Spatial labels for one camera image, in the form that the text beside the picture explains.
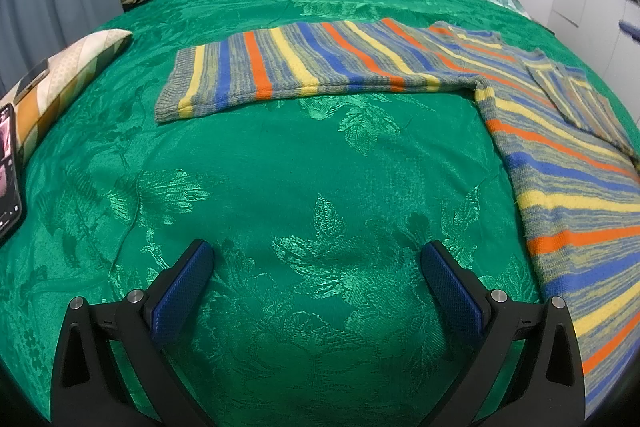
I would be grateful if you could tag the white wardrobe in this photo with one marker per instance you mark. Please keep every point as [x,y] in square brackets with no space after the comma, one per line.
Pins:
[591,29]

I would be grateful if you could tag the patterned cream pillow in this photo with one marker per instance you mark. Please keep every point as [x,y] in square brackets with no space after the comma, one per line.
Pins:
[70,71]

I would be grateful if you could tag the green floral bedspread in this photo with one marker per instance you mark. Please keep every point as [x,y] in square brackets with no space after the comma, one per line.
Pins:
[316,313]

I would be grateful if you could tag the striped knit sweater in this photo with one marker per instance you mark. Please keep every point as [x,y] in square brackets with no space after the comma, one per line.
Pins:
[574,172]

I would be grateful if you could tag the black smartphone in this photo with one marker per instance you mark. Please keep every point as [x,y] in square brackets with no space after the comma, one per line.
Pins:
[11,190]

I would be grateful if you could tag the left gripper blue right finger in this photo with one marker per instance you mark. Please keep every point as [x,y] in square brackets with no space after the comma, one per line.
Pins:
[482,323]

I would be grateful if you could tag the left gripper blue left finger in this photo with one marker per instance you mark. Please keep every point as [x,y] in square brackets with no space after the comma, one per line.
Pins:
[150,319]

